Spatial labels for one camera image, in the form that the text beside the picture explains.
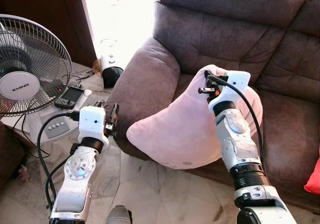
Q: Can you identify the pink plush pillow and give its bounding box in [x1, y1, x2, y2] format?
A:
[126, 64, 264, 171]

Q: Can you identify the brown fabric sofa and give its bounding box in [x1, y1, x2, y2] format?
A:
[104, 0, 320, 213]

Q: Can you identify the red pillow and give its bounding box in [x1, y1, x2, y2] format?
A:
[304, 156, 320, 196]

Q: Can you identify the black and white speaker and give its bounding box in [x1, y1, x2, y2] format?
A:
[99, 39, 125, 89]

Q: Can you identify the black handheld game device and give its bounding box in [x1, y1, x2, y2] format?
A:
[54, 85, 86, 110]

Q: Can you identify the grey robot leg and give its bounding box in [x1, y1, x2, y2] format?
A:
[106, 205, 134, 224]

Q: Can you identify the white table fan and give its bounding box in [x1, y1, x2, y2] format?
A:
[0, 14, 94, 146]

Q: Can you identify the dark brown furniture piece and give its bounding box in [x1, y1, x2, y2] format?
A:
[0, 121, 27, 190]

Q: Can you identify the dark wooden door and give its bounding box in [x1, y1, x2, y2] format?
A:
[0, 0, 98, 68]

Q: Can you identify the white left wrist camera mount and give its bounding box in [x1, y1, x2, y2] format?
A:
[78, 105, 107, 145]

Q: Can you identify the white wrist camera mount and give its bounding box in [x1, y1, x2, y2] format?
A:
[208, 70, 251, 113]
[78, 105, 107, 145]

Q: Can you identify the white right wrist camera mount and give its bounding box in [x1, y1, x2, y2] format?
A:
[208, 70, 251, 113]

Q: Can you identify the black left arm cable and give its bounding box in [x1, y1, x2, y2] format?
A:
[37, 111, 81, 211]

